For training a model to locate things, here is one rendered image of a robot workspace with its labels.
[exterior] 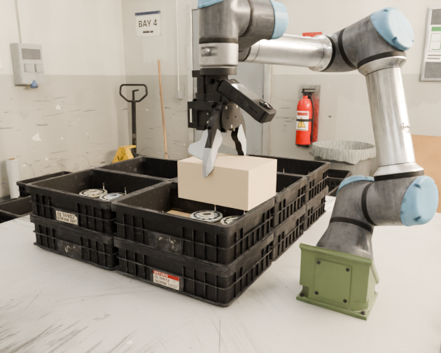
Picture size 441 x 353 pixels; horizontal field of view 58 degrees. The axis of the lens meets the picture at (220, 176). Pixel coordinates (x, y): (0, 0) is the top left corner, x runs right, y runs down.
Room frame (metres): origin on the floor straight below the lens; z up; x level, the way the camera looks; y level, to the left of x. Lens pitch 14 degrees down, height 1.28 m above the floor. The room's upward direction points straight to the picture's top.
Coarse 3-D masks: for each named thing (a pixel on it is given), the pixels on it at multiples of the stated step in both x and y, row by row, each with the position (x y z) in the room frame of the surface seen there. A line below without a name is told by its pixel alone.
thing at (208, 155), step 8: (216, 136) 0.74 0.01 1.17; (192, 144) 0.76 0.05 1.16; (200, 144) 0.75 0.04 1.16; (216, 144) 0.74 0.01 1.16; (192, 152) 0.75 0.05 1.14; (200, 152) 0.74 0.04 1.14; (208, 152) 0.72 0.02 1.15; (216, 152) 0.74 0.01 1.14; (208, 160) 0.72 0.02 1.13; (208, 168) 0.72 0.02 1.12
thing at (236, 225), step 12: (144, 192) 1.22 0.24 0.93; (120, 204) 1.09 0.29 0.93; (264, 204) 1.09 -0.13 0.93; (144, 216) 1.04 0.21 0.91; (156, 216) 1.01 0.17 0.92; (168, 216) 0.99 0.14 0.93; (180, 216) 0.98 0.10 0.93; (240, 216) 0.98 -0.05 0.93; (252, 216) 1.02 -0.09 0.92; (192, 228) 0.95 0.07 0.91; (204, 228) 0.94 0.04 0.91; (216, 228) 0.92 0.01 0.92; (228, 228) 0.91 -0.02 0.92; (240, 228) 0.96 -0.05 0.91
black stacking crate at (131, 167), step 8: (136, 160) 1.77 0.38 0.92; (144, 160) 1.80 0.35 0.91; (152, 160) 1.78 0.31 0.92; (160, 160) 1.75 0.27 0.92; (104, 168) 1.61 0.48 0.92; (112, 168) 1.64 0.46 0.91; (120, 168) 1.68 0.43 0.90; (128, 168) 1.72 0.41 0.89; (136, 168) 1.77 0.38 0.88; (144, 168) 1.80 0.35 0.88; (152, 168) 1.78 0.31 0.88; (160, 168) 1.75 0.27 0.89; (168, 168) 1.73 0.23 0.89; (176, 168) 1.71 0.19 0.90; (160, 176) 1.75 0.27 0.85; (168, 176) 1.73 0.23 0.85; (176, 176) 1.71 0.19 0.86
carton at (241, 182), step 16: (192, 160) 0.78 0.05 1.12; (224, 160) 0.78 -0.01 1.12; (240, 160) 0.78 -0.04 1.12; (256, 160) 0.78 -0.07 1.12; (272, 160) 0.78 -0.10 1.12; (192, 176) 0.75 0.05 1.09; (208, 176) 0.74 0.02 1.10; (224, 176) 0.72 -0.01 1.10; (240, 176) 0.70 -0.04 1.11; (256, 176) 0.72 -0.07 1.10; (272, 176) 0.78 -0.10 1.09; (192, 192) 0.76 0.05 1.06; (208, 192) 0.74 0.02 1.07; (224, 192) 0.72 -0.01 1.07; (240, 192) 0.70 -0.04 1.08; (256, 192) 0.72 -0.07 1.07; (272, 192) 0.78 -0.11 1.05; (240, 208) 0.70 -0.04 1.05
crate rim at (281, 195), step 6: (276, 174) 1.47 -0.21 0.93; (282, 174) 1.45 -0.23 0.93; (288, 174) 1.45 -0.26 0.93; (174, 180) 1.36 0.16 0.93; (300, 180) 1.36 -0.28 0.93; (306, 180) 1.40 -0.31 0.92; (288, 186) 1.28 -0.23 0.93; (294, 186) 1.29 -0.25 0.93; (300, 186) 1.35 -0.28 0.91; (282, 192) 1.21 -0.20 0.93; (288, 192) 1.25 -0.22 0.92; (294, 192) 1.29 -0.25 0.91; (276, 198) 1.17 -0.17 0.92; (282, 198) 1.20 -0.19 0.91
